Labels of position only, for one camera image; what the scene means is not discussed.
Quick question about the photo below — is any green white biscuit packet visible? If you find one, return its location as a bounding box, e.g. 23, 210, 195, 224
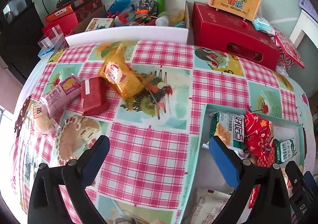
274, 138, 297, 164

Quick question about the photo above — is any pink cake roll packet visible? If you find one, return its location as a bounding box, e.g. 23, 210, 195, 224
39, 74, 81, 119

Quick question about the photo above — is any yellow cake snack packet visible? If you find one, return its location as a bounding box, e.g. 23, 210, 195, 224
98, 44, 155, 109

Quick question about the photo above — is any white printed snack bag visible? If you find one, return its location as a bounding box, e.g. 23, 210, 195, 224
190, 188, 231, 224

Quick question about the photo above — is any red patterned snack bag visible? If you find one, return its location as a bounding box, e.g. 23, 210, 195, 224
244, 108, 275, 167

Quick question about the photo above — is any teal shallow box tray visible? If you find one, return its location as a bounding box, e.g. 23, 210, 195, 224
179, 104, 305, 223

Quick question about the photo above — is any clear wrapped round bun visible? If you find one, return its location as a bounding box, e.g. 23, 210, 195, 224
27, 102, 61, 135

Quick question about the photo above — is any green orange cracker packet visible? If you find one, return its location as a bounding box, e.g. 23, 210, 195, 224
209, 111, 245, 150

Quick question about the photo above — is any dark red wrapped block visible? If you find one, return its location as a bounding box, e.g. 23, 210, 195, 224
81, 77, 110, 116

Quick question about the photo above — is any pink checkered tablecloth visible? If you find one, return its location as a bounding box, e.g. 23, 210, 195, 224
7, 41, 316, 223

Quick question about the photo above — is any clear plastic box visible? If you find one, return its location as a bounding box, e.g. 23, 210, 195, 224
38, 25, 69, 58

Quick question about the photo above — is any large red gift box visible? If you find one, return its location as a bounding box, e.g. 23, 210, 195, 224
191, 2, 280, 70

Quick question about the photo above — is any blue wet wipes pack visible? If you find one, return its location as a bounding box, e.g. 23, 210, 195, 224
252, 16, 275, 36

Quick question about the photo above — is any black cabinet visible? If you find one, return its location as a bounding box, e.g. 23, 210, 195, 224
1, 0, 43, 84

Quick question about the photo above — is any dark red carton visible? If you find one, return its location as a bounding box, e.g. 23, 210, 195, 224
42, 0, 102, 35

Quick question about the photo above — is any orange red flat box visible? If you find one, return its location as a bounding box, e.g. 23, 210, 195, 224
45, 4, 73, 24

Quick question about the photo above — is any blue liquid bottle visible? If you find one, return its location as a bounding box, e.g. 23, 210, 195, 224
107, 0, 131, 15

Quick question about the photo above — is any open cardboard junk box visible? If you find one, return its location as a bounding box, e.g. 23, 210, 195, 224
72, 0, 190, 35

